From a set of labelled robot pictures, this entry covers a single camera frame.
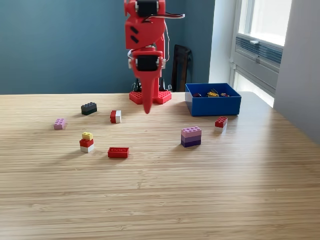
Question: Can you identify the red and white lego brick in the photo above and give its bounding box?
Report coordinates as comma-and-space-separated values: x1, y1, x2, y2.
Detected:
214, 116, 229, 133
109, 110, 122, 124

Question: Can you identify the black lego brick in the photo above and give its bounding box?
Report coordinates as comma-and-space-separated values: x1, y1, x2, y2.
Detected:
80, 101, 98, 116

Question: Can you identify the blue plastic bin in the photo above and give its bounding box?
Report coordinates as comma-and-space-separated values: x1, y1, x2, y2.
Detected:
184, 83, 242, 117

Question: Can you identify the pink and purple lego stack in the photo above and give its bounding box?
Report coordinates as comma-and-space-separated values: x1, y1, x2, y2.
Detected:
180, 126, 202, 148

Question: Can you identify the yellow red white lego stack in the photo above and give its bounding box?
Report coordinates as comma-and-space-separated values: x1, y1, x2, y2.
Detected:
79, 131, 95, 154

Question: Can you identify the pink lego brick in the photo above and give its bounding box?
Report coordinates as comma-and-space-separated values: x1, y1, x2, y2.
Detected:
53, 118, 67, 131

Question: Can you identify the black chair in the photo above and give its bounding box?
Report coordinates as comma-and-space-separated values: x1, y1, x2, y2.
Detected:
171, 44, 194, 93

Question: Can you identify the grey window vent grille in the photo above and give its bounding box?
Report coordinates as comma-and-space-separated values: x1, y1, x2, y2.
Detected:
234, 34, 285, 66

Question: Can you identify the white framed window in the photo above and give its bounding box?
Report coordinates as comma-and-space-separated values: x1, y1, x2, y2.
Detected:
232, 0, 293, 101

